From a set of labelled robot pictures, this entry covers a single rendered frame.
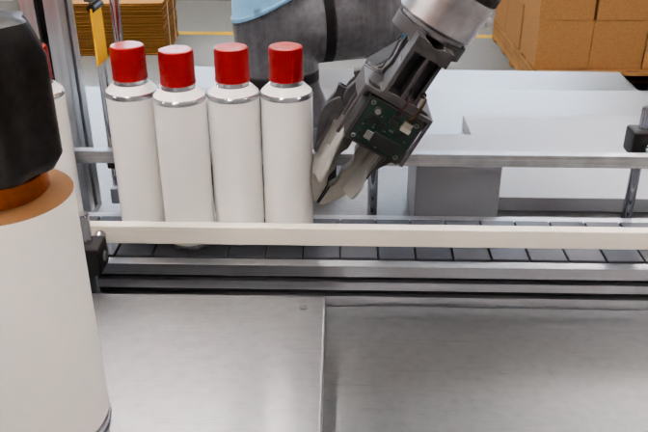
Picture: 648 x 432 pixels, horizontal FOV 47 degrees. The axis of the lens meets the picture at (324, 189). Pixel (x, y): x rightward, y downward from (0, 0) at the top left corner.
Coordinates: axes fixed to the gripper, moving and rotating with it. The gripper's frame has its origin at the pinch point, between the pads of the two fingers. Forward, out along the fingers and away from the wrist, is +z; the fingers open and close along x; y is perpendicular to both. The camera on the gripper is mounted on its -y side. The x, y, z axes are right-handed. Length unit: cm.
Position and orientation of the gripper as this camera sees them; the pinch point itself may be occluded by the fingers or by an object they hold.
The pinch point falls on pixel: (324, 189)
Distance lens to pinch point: 77.8
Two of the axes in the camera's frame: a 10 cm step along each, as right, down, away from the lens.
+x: 8.7, 4.6, 2.0
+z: -5.0, 7.8, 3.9
